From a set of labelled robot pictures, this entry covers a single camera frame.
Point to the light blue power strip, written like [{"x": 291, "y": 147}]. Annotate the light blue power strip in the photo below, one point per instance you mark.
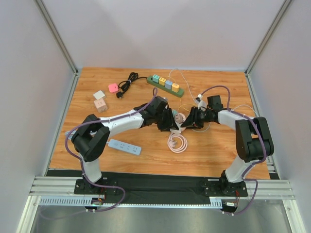
[{"x": 125, "y": 146}]

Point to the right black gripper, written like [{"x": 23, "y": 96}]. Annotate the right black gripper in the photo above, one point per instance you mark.
[{"x": 194, "y": 117}]

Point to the white charger plug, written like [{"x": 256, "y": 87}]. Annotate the white charger plug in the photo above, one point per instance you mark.
[{"x": 99, "y": 95}]

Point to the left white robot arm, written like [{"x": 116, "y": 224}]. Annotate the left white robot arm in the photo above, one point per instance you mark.
[{"x": 139, "y": 117}]

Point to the black base mat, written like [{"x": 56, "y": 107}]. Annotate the black base mat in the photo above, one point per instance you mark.
[{"x": 154, "y": 188}]

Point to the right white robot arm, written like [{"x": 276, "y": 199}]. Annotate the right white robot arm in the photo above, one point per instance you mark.
[{"x": 253, "y": 138}]

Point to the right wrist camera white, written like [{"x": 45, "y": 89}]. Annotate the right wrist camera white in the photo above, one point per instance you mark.
[{"x": 201, "y": 105}]

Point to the beige patterned cube charger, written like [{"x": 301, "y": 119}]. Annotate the beige patterned cube charger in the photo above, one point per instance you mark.
[{"x": 100, "y": 105}]

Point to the pink round power strip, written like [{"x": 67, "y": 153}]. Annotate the pink round power strip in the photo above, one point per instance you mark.
[{"x": 177, "y": 143}]

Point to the yellow charger plug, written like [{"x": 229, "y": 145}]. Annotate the yellow charger plug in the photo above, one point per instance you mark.
[{"x": 162, "y": 81}]

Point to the teal charger plug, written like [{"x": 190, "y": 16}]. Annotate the teal charger plug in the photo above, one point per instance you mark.
[{"x": 155, "y": 78}]

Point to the brown pink charger plug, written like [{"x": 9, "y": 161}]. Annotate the brown pink charger plug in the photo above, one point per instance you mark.
[{"x": 179, "y": 118}]

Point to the orange charger plug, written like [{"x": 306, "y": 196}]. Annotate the orange charger plug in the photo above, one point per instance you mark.
[{"x": 175, "y": 87}]

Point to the blue charger plug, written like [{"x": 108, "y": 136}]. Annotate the blue charger plug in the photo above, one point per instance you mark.
[{"x": 168, "y": 84}]

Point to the green power strip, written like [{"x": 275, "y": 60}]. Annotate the green power strip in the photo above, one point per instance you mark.
[{"x": 157, "y": 85}]

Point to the grey slotted cable duct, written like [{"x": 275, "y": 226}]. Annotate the grey slotted cable duct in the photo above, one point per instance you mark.
[{"x": 213, "y": 203}]

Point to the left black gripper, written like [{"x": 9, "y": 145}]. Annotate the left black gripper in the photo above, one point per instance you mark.
[{"x": 164, "y": 119}]

